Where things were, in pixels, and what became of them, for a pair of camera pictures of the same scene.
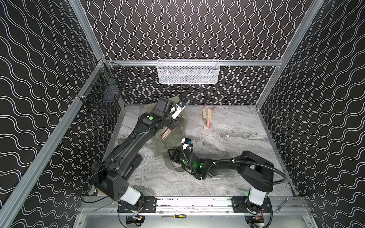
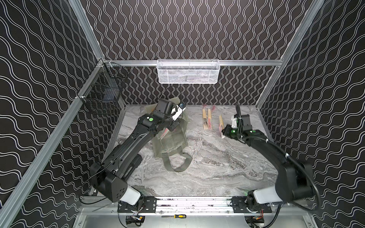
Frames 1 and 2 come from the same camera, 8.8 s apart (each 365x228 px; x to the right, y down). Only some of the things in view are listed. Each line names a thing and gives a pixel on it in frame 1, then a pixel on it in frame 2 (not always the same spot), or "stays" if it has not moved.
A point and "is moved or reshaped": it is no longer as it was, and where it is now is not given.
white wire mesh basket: x=188 y=71 stays
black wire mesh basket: x=102 y=89 stays
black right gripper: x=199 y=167 -> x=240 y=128
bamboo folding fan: x=165 y=133 -> x=221 y=125
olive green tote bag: x=166 y=139 is moved or reshaped
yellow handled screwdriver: x=176 y=216 stays
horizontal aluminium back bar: x=227 y=62 stays
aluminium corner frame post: x=87 y=28 stays
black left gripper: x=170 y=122 stays
